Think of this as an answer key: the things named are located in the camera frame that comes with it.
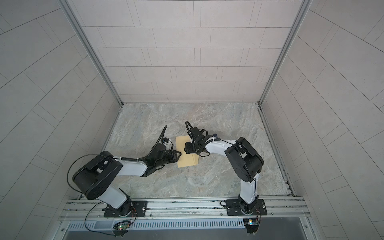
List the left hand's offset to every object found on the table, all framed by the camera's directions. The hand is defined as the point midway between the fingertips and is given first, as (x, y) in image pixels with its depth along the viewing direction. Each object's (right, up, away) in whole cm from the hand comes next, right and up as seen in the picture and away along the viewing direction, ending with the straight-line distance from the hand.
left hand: (184, 153), depth 89 cm
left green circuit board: (-24, -26, -25) cm, 43 cm away
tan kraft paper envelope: (+1, -3, -3) cm, 5 cm away
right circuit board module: (+34, -28, -21) cm, 48 cm away
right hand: (+1, +1, +2) cm, 3 cm away
